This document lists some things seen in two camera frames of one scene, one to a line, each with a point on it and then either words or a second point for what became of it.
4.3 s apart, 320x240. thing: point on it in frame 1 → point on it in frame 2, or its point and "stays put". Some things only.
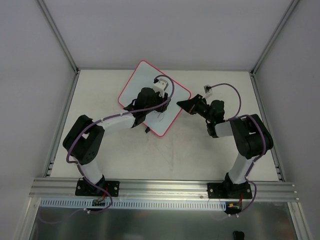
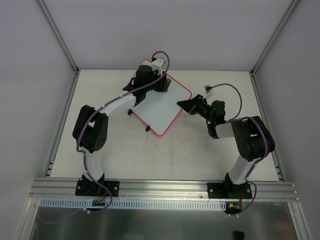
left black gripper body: x=163 y=101 → x=162 y=85
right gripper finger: x=190 y=107 stays put
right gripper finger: x=195 y=103 stays put
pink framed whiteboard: x=158 y=122 stays put
